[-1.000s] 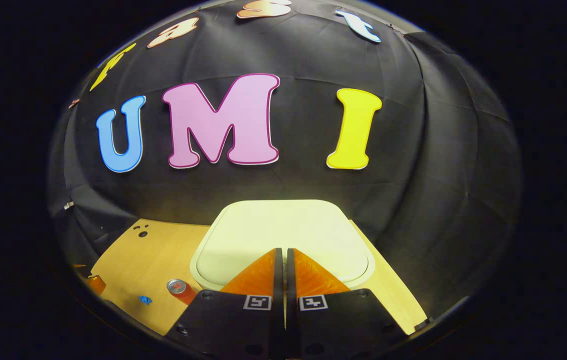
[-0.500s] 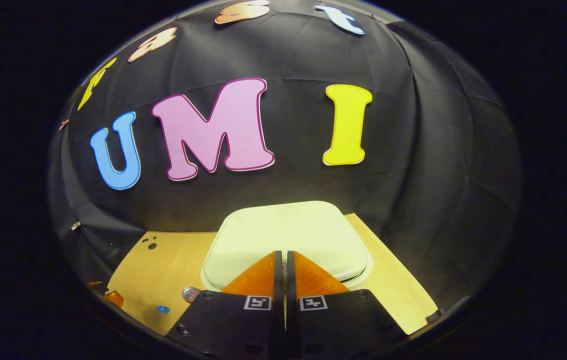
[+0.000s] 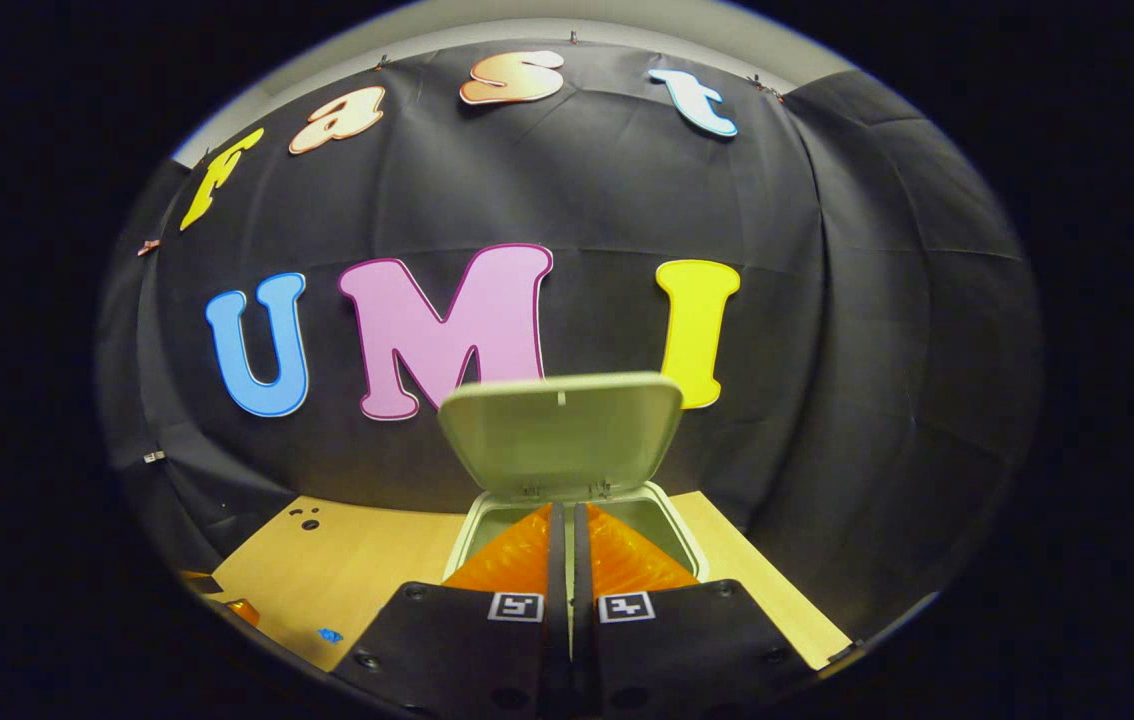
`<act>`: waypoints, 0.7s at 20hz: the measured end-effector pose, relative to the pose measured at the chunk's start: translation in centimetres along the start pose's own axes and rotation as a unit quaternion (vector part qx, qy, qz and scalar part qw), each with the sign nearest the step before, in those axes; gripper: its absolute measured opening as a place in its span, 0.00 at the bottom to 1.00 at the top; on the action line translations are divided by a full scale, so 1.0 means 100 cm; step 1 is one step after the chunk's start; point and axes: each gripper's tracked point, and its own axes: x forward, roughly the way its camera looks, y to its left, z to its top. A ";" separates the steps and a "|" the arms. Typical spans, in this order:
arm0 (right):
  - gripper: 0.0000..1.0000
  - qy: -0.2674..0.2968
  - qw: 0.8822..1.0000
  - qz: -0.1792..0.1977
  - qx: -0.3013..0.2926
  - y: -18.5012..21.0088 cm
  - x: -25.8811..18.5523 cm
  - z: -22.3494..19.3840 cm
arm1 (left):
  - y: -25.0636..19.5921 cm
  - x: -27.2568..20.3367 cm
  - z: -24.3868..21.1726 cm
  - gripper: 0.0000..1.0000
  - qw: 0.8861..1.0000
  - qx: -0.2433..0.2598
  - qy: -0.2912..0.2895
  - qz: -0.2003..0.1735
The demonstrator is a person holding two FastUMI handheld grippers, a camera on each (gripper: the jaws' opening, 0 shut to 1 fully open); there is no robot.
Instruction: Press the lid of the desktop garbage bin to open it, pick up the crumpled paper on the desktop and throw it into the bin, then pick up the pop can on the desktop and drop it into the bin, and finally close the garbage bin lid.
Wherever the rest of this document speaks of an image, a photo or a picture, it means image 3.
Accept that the wooden desktop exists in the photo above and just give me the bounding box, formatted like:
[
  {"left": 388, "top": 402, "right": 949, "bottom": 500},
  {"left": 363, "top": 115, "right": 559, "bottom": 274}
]
[{"left": 210, "top": 490, "right": 853, "bottom": 673}]

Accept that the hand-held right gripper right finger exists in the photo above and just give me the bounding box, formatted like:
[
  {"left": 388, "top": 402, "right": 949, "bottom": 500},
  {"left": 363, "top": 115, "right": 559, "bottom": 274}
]
[{"left": 572, "top": 502, "right": 820, "bottom": 720}]

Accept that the black backdrop cloth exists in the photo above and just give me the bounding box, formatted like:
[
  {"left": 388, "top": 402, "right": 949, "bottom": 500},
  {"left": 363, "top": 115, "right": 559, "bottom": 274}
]
[{"left": 97, "top": 30, "right": 1043, "bottom": 641}]

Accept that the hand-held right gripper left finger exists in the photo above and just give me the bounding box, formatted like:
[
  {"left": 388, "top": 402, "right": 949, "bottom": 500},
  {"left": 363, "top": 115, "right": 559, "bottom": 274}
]
[{"left": 330, "top": 502, "right": 572, "bottom": 720}]

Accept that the pale green desktop garbage bin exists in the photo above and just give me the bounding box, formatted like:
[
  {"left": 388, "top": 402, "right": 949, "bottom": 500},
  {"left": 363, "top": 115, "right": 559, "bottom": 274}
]
[{"left": 437, "top": 372, "right": 711, "bottom": 586}]

